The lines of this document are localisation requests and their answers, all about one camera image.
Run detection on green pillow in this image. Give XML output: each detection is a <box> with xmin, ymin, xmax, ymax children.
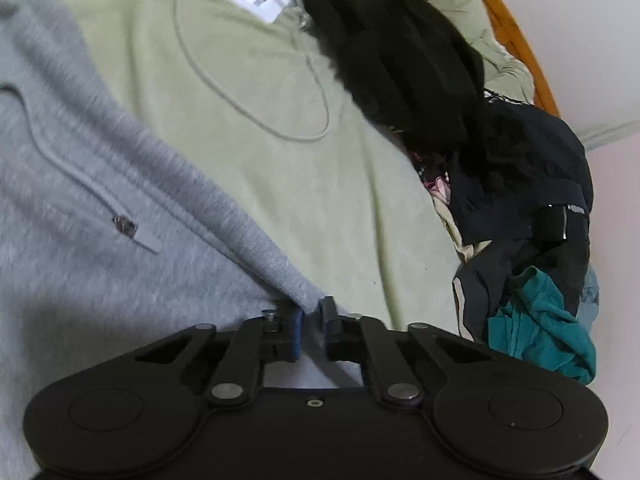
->
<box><xmin>425</xmin><ymin>0</ymin><xmax>536</xmax><ymax>103</ymax></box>

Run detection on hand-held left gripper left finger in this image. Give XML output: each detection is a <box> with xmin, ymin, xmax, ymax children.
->
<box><xmin>134</xmin><ymin>302</ymin><xmax>304</xmax><ymax>407</ymax></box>

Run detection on white charging cable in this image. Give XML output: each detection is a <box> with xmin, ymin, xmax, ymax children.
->
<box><xmin>174</xmin><ymin>0</ymin><xmax>333</xmax><ymax>142</ymax></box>

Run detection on orange wooden headboard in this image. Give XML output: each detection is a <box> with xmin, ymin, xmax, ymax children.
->
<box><xmin>367</xmin><ymin>0</ymin><xmax>560</xmax><ymax>116</ymax></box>

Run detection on grey sweatpants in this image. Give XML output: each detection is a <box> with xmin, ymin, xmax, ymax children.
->
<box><xmin>0</xmin><ymin>0</ymin><xmax>366</xmax><ymax>480</ymax></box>

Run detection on dark pants with beige waistband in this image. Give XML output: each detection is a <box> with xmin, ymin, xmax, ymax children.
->
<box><xmin>452</xmin><ymin>240</ymin><xmax>526</xmax><ymax>343</ymax></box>

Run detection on beige cloth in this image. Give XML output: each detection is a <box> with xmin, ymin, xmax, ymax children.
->
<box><xmin>432</xmin><ymin>195</ymin><xmax>496</xmax><ymax>263</ymax></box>

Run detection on teal garment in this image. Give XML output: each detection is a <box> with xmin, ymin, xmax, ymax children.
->
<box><xmin>487</xmin><ymin>266</ymin><xmax>597</xmax><ymax>386</ymax></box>

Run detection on pink printed cloth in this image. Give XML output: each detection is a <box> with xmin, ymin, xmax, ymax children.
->
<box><xmin>412</xmin><ymin>152</ymin><xmax>453</xmax><ymax>206</ymax></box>

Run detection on blue-grey garment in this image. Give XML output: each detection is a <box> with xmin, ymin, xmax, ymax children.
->
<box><xmin>575</xmin><ymin>265</ymin><xmax>600</xmax><ymax>333</ymax></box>

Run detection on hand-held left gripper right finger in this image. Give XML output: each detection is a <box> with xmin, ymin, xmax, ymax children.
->
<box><xmin>320</xmin><ymin>296</ymin><xmax>493</xmax><ymax>406</ymax></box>

